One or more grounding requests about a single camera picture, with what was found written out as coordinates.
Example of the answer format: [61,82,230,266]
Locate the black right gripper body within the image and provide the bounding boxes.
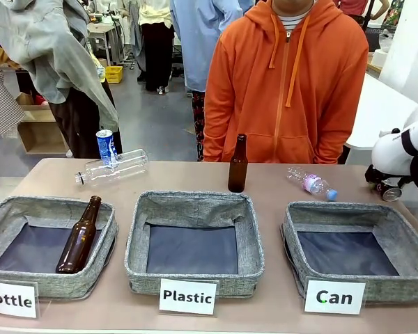
[382,171,414,191]

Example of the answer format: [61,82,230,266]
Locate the silver metal can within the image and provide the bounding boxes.
[382,185,403,203]

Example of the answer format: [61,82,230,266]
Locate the grey fabric basket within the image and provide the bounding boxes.
[124,190,266,297]
[0,195,120,301]
[281,200,418,304]

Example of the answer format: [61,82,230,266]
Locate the white Can label sign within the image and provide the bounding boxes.
[303,278,367,317]

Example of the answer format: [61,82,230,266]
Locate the blue soda can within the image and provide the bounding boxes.
[95,129,118,165]

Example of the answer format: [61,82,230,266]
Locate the small pink-label water bottle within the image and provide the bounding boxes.
[286,166,339,202]

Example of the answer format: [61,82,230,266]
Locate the white side table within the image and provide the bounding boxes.
[343,72,418,152]

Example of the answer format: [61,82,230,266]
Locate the person in orange hoodie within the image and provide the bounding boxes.
[202,0,370,165]

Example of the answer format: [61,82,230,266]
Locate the brown glass bottle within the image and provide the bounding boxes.
[227,133,249,193]
[55,195,103,275]

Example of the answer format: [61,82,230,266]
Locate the person in light blue shirt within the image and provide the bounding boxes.
[169,0,255,163]

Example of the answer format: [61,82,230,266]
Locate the white Plastic label sign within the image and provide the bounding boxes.
[158,278,219,317]

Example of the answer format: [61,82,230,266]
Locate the person in black trousers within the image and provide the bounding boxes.
[137,0,173,95]

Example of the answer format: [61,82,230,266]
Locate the large clear plastic bottle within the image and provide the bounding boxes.
[74,148,150,188]

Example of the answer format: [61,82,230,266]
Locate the yellow plastic crate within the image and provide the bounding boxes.
[104,65,124,85]

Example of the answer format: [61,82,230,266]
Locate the person in dark brown trousers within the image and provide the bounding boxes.
[47,78,123,160]

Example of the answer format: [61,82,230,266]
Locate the white background desk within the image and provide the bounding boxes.
[86,22,116,67]

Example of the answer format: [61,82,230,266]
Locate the open wooden box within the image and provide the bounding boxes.
[16,103,70,155]

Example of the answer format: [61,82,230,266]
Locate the checked cloth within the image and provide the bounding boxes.
[0,64,26,138]

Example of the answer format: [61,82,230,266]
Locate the white Bottle label sign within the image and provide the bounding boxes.
[0,278,40,319]

